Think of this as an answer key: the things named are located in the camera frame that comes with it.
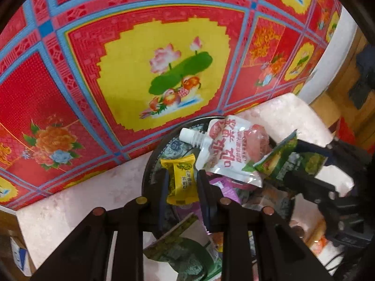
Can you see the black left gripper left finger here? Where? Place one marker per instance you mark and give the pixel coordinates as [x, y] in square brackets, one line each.
[156, 195]

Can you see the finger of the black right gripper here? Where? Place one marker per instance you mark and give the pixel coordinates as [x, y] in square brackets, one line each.
[327, 151]
[312, 189]

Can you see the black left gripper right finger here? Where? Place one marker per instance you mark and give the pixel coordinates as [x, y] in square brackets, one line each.
[209, 198]

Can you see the green snack packet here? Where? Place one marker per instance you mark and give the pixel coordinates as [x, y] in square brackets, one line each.
[284, 158]

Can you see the yellow snack packet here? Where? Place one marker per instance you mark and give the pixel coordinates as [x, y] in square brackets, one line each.
[182, 183]

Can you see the purple snack packet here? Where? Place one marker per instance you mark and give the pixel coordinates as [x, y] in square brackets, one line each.
[228, 190]

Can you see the dark round snack plate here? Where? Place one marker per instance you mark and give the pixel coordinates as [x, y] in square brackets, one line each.
[171, 147]

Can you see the pink white jelly pouch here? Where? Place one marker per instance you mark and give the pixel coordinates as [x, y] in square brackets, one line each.
[230, 147]

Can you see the green packet on plate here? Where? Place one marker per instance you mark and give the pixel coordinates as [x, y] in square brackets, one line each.
[188, 249]

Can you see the red floral patterned cloth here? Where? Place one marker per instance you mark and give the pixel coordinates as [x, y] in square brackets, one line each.
[87, 85]

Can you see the blue white small box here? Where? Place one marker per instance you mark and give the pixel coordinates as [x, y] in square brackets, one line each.
[21, 256]

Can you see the wooden bedside shelf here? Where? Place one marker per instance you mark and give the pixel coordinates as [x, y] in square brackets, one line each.
[10, 228]

